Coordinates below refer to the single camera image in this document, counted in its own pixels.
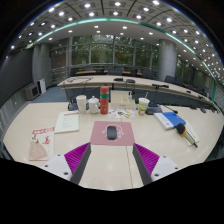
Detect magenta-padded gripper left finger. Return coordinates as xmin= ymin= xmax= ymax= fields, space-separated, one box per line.
xmin=43 ymin=142 xmax=92 ymax=185

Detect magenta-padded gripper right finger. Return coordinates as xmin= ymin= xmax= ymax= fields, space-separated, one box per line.
xmin=132 ymin=143 xmax=181 ymax=186

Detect black computer mouse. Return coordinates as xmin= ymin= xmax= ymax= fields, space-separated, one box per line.
xmin=106 ymin=125 xmax=118 ymax=141

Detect pink mouse pad with drawing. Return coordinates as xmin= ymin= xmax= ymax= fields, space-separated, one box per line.
xmin=89 ymin=120 xmax=136 ymax=147

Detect red and white pamphlet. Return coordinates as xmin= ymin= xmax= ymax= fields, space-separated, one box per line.
xmin=28 ymin=126 xmax=56 ymax=162

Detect black foam-headed handheld microphone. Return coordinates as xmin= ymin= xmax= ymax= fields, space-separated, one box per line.
xmin=175 ymin=122 xmax=199 ymax=149

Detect white booklet with red heading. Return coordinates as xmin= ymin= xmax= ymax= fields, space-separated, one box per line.
xmin=54 ymin=110 xmax=80 ymax=134

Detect white paper sheet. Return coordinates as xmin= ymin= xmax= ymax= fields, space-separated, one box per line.
xmin=182 ymin=120 xmax=201 ymax=145

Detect blue and white book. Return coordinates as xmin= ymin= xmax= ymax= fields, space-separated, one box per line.
xmin=153 ymin=111 xmax=187 ymax=132

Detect printed paper cup with straw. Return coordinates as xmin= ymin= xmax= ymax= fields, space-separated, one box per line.
xmin=137 ymin=91 xmax=151 ymax=116

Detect white paper cup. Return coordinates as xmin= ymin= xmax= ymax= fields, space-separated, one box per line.
xmin=75 ymin=94 xmax=88 ymax=115

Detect colourful sticker sheet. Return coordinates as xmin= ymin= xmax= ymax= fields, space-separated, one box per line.
xmin=108 ymin=108 xmax=136 ymax=120

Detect grey box monitor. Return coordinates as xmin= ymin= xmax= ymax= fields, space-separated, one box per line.
xmin=24 ymin=83 xmax=40 ymax=101

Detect red bottle with green band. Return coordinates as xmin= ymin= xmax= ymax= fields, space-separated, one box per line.
xmin=99 ymin=85 xmax=110 ymax=116

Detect cream organizer box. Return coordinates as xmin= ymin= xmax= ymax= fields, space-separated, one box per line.
xmin=109 ymin=89 xmax=137 ymax=110

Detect white standing panel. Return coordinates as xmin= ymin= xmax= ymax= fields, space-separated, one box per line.
xmin=36 ymin=78 xmax=47 ymax=95

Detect dark office chairs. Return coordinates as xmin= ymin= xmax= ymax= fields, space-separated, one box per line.
xmin=69 ymin=66 xmax=219 ymax=113

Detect ceiling lights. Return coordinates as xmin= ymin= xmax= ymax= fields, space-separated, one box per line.
xmin=8 ymin=0 xmax=224 ymax=79

